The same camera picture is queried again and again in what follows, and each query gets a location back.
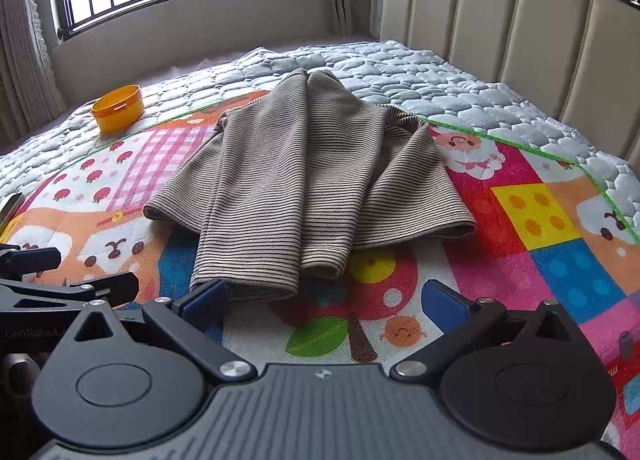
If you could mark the grey quilted mattress cover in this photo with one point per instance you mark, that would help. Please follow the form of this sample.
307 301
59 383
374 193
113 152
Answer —
400 74

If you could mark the colourful printed blanket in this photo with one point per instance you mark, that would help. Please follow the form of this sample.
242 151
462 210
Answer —
550 265

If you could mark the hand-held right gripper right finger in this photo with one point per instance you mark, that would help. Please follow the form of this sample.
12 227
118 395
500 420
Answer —
445 302

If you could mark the beige padded headboard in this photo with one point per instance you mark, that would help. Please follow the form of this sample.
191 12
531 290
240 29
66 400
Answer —
500 14

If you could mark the orange plastic container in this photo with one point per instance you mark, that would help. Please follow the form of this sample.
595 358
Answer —
119 109

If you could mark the brown striped shirt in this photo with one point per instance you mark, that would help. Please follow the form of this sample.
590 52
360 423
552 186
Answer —
310 179

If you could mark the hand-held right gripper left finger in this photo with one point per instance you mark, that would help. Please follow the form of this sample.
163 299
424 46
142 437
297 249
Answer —
202 302

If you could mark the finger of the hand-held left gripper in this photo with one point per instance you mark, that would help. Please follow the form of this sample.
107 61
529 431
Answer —
30 259
102 286

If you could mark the grey flat strip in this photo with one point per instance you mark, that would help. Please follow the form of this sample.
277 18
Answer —
11 210

